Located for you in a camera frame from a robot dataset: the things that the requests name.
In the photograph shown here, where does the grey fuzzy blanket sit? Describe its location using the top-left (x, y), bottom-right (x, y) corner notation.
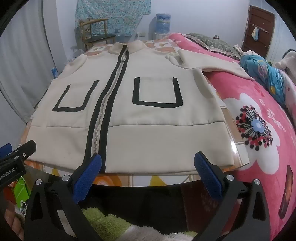
top-left (185, 33), bottom-right (241, 61)

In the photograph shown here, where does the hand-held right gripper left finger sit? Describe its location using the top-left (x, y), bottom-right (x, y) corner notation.
top-left (24, 153), bottom-right (102, 241)

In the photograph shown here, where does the blue clothing item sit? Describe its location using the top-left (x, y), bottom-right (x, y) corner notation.
top-left (240, 54), bottom-right (288, 108)

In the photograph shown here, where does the teal floral wall cloth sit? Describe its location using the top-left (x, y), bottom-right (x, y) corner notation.
top-left (74, 0), bottom-right (152, 37)

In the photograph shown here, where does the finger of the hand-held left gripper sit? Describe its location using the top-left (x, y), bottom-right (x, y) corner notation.
top-left (0, 140), bottom-right (37, 163)
top-left (0, 143), bottom-right (13, 157)

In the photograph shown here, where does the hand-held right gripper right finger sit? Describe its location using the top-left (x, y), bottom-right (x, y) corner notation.
top-left (194, 151), bottom-right (270, 241)

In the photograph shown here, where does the green and white fluffy garment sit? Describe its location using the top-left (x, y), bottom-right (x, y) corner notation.
top-left (82, 207), bottom-right (199, 241)

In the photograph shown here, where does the brown wooden door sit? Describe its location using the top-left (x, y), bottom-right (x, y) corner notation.
top-left (242, 5), bottom-right (275, 58)

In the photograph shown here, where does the wooden chair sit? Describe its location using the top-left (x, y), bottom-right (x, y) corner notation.
top-left (79, 19), bottom-right (116, 50)

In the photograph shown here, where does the pink floral blanket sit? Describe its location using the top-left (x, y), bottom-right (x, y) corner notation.
top-left (168, 32), bottom-right (296, 232)

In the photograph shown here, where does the person's left hand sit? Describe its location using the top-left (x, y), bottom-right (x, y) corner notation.
top-left (3, 207), bottom-right (25, 240)

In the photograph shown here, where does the blue water bottle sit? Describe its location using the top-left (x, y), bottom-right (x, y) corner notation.
top-left (155, 13), bottom-right (171, 33)

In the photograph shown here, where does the white cloth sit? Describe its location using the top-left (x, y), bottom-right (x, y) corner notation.
top-left (233, 44), bottom-right (255, 57)

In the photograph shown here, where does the cream zip jacket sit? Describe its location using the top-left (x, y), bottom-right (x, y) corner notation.
top-left (24, 41), bottom-right (255, 174)

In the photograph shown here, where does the door hook rail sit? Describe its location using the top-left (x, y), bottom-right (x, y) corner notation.
top-left (250, 23), bottom-right (271, 33)

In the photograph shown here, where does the white curtain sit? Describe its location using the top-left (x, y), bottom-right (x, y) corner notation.
top-left (0, 2), bottom-right (58, 121)

